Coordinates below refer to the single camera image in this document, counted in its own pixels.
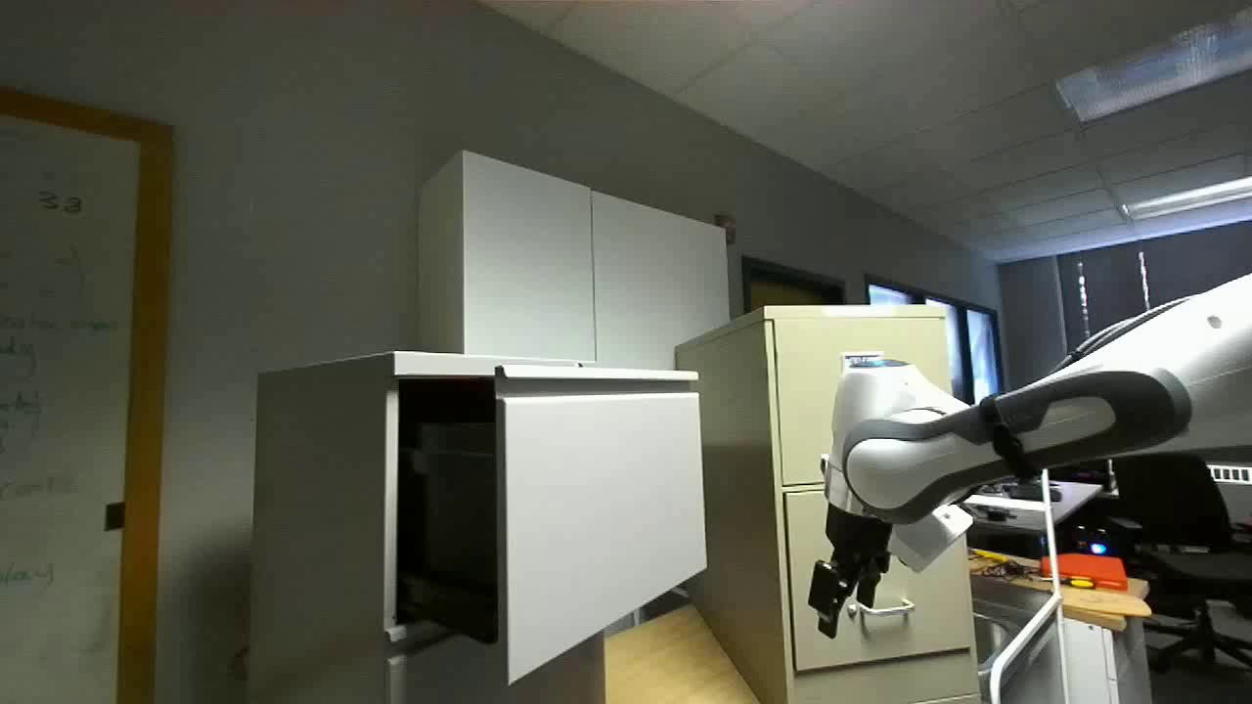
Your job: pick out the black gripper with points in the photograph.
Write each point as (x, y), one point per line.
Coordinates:
(857, 539)

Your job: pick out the white file cabinet drawer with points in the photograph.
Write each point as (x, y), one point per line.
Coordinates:
(599, 509)

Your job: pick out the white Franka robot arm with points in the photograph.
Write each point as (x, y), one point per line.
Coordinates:
(1043, 423)

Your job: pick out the beige metal file cabinet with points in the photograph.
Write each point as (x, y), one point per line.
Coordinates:
(744, 496)

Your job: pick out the white file cabinet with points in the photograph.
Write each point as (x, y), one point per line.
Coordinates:
(318, 522)

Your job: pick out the white desk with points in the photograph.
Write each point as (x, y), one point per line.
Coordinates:
(1022, 504)

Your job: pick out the orange tool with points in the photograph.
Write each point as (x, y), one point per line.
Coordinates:
(1090, 574)

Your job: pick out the wooden board table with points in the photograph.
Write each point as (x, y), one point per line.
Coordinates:
(1110, 608)

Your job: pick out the dark window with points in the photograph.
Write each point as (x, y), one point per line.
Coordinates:
(980, 353)

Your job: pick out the black office chair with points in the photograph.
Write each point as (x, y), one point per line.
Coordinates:
(1178, 522)

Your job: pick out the narrow ceiling light strip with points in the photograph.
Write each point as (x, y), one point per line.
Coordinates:
(1197, 197)

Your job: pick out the wide ceiling light panel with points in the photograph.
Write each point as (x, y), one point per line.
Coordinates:
(1157, 74)

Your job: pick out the black whiteboard clip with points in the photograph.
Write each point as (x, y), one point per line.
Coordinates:
(114, 518)

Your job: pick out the wood framed whiteboard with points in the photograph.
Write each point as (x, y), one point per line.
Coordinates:
(63, 418)

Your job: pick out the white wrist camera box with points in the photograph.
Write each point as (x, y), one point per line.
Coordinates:
(930, 535)

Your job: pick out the white metal tube frame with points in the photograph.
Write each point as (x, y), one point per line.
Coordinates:
(1047, 548)

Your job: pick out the white wall cabinet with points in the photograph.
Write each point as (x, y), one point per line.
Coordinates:
(572, 259)

